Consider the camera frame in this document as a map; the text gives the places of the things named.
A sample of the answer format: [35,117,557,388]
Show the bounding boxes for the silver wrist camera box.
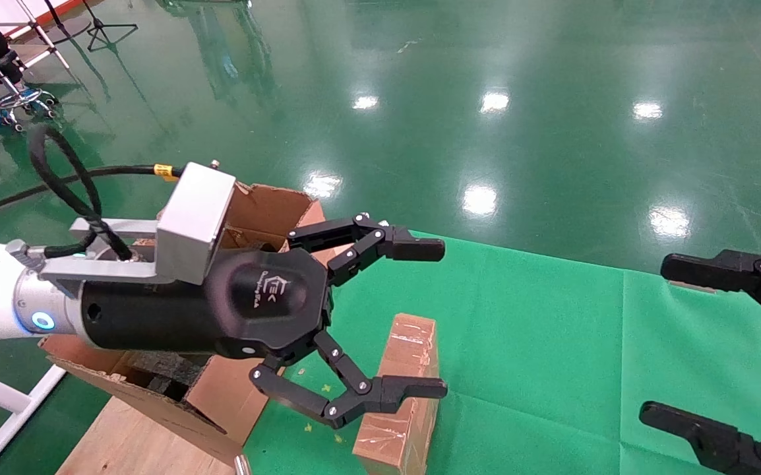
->
[156,162,237,286]

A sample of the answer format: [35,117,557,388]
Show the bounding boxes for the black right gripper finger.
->
[640,400,761,475]
[661,247,761,337]

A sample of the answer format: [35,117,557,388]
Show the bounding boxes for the small taped cardboard box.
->
[352,313,441,475]

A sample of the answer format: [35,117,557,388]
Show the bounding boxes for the silver camera mount bracket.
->
[6,218,160,291]

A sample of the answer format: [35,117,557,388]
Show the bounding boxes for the black foam block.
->
[120,353,213,400]

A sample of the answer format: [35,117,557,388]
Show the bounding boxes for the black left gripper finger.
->
[250,330,448,429]
[287,212,446,286]

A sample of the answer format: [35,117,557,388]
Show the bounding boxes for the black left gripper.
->
[80,247,335,361]

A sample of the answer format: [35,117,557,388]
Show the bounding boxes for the white easel stand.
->
[0,0,71,71]

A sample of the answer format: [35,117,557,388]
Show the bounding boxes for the black swivel stool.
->
[0,49,59,131]

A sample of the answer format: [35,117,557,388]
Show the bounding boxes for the black tripod stand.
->
[82,0,139,53]

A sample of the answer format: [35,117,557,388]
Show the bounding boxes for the black camera cable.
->
[0,124,187,261]

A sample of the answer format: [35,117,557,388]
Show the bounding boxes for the large open cardboard carton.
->
[38,181,328,466]

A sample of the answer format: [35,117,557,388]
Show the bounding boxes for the green table cloth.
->
[242,228,761,475]

